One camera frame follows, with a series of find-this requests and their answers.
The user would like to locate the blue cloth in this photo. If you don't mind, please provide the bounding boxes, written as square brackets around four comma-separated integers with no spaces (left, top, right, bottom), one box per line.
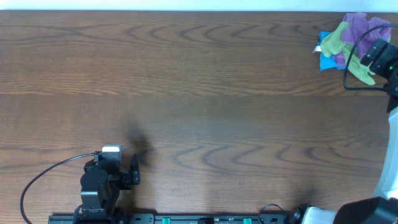
[314,31,345,72]

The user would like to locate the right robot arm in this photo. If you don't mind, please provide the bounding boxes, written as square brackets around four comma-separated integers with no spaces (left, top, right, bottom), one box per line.
[291,39,397,223]

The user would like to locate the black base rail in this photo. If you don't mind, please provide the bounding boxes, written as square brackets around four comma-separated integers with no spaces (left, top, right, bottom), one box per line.
[48,213,289,224]

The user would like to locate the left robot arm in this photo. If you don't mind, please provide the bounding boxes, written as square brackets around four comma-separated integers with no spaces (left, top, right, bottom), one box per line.
[72,152,141,223]

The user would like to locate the purple cloth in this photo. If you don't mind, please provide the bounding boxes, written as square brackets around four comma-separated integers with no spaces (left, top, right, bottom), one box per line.
[342,12,392,59]

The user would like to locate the green cloth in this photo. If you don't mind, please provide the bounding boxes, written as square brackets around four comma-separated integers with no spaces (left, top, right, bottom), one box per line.
[320,22,375,85]

